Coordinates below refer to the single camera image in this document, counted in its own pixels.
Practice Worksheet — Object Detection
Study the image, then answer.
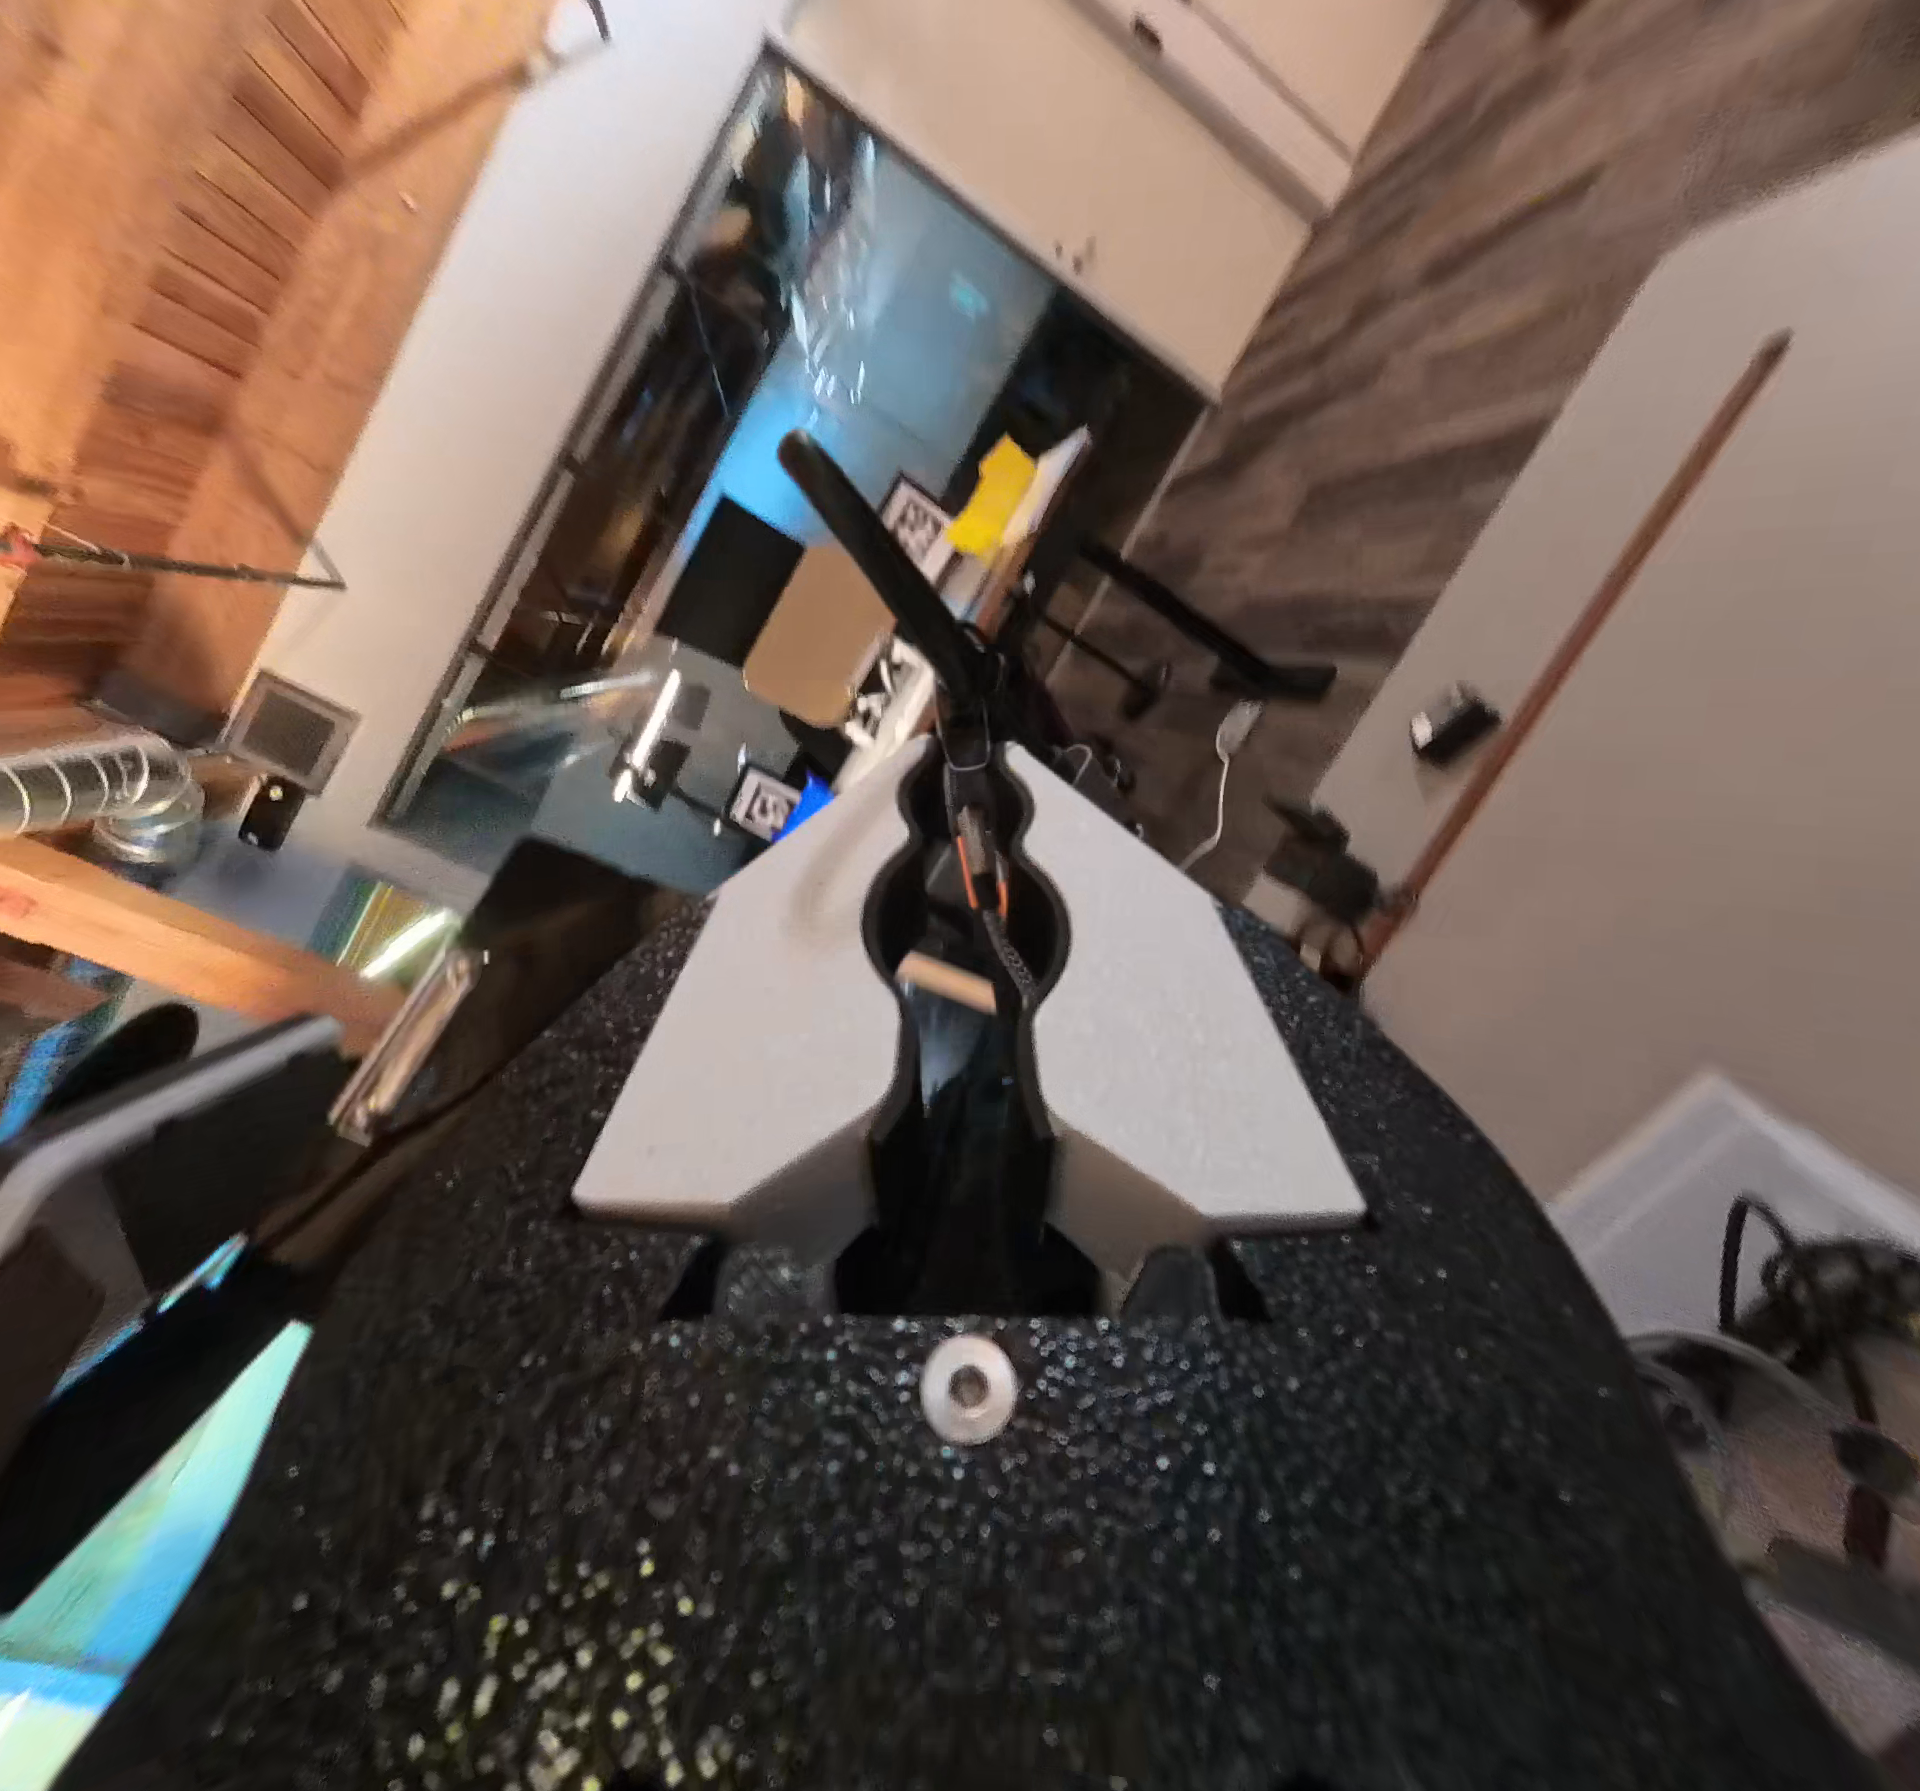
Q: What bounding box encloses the black charger box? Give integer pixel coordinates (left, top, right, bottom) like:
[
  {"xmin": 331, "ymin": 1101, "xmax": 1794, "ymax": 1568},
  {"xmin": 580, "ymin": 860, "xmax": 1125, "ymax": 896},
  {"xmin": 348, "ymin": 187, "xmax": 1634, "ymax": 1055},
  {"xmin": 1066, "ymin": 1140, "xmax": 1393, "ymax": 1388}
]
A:
[{"xmin": 1269, "ymin": 799, "xmax": 1387, "ymax": 921}]

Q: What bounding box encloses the silver ventilation duct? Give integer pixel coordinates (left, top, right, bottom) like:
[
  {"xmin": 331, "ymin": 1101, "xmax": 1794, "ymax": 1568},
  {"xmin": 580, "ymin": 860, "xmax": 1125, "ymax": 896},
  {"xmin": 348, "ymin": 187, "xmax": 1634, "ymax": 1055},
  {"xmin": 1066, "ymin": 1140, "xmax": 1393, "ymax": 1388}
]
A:
[{"xmin": 0, "ymin": 733, "xmax": 203, "ymax": 866}]

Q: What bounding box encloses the small black box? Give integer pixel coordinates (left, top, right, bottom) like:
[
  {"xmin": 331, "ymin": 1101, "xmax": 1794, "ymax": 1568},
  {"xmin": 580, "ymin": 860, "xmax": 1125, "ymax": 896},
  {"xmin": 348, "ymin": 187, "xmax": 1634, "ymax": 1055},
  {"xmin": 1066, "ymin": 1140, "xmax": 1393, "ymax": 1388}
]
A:
[{"xmin": 1412, "ymin": 681, "xmax": 1503, "ymax": 768}]

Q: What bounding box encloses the yellow plastic bin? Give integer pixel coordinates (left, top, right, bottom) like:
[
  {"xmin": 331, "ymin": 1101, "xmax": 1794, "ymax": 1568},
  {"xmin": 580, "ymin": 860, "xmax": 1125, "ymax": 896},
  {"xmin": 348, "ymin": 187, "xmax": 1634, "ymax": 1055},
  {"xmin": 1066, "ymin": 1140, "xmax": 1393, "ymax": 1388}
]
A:
[{"xmin": 946, "ymin": 440, "xmax": 1042, "ymax": 556}]

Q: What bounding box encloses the black wall screen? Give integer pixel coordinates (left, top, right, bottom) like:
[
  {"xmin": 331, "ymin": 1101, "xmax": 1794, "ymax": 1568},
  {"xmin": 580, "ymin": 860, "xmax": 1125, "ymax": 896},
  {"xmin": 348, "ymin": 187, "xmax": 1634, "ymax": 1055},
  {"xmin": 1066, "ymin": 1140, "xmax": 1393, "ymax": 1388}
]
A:
[{"xmin": 657, "ymin": 496, "xmax": 802, "ymax": 668}]

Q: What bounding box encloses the clear plastic bin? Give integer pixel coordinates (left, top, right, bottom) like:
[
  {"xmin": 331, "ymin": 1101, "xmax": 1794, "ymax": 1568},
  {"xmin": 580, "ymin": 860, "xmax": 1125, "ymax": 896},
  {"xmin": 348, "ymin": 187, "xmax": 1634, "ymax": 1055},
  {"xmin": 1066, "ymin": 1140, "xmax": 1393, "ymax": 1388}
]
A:
[{"xmin": 1550, "ymin": 1069, "xmax": 1920, "ymax": 1761}]

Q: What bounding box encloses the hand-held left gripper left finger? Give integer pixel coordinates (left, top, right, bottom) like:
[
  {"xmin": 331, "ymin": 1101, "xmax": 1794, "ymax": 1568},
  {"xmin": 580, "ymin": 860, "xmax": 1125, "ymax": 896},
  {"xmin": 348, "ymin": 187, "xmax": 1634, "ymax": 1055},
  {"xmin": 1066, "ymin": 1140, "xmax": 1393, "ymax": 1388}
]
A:
[{"xmin": 571, "ymin": 736, "xmax": 920, "ymax": 1313}]

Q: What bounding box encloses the dark office desk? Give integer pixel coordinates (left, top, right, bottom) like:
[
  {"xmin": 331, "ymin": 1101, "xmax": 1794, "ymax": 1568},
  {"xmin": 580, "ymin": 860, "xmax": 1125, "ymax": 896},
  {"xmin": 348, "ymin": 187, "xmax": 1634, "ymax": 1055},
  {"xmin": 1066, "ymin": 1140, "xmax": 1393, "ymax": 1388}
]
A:
[{"xmin": 930, "ymin": 427, "xmax": 1338, "ymax": 713}]

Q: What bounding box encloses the black orange-plug cable blue tie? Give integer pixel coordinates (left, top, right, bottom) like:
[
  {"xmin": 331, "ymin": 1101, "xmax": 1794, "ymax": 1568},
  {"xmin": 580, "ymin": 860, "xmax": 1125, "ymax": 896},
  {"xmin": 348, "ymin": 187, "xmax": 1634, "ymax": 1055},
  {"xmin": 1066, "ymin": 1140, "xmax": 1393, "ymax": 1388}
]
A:
[{"xmin": 778, "ymin": 431, "xmax": 1052, "ymax": 1020}]

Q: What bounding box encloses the thick black cable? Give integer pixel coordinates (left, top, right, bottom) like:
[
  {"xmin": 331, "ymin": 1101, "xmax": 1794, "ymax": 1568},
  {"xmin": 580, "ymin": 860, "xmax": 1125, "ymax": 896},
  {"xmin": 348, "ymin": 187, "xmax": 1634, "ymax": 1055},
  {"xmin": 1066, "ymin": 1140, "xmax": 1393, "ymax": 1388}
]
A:
[{"xmin": 1717, "ymin": 1193, "xmax": 1920, "ymax": 1568}]

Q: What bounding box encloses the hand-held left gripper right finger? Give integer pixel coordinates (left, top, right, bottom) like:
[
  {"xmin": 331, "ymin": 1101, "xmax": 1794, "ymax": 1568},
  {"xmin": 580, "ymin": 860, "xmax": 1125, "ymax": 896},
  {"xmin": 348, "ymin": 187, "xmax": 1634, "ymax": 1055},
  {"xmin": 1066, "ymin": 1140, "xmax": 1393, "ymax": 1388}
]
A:
[{"xmin": 1002, "ymin": 741, "xmax": 1374, "ymax": 1313}]

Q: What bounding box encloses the wall air vent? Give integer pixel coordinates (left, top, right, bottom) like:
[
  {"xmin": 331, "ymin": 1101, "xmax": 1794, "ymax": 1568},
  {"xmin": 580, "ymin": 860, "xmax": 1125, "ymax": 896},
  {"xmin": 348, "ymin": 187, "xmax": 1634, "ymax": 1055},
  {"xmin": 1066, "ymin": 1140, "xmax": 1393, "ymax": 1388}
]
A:
[{"xmin": 223, "ymin": 671, "xmax": 360, "ymax": 794}]

